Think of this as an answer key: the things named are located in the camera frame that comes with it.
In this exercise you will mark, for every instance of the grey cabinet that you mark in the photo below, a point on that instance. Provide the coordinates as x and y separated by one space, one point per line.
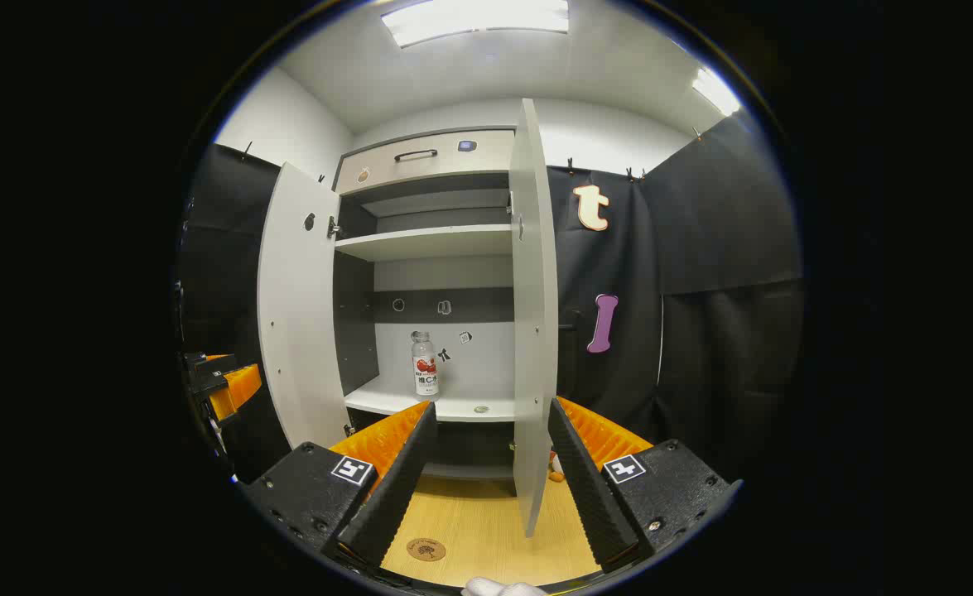
428 242

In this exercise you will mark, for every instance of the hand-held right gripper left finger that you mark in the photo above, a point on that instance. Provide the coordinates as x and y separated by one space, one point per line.
395 488

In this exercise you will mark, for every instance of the small ceiling light panel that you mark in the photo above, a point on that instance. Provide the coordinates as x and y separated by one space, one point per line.
716 89

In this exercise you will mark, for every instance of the grey cabinet door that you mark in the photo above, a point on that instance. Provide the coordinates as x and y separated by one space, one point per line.
532 331
300 314

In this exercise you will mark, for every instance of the large ceiling light panel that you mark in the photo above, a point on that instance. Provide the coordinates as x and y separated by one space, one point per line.
474 18

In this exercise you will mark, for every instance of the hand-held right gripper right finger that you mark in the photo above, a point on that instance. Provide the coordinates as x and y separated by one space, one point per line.
590 497

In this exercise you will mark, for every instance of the round brown coaster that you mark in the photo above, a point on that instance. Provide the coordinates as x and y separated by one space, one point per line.
426 550

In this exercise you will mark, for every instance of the grey cabinet drawer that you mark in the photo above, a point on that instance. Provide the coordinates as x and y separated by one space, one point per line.
453 165

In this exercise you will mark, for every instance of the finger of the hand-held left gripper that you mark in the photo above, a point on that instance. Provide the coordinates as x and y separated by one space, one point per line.
242 387

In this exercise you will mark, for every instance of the black backdrop cloth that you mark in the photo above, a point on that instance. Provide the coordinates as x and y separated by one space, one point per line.
701 331

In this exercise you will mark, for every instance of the clear bottle with red label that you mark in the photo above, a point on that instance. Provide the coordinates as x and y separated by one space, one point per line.
425 372

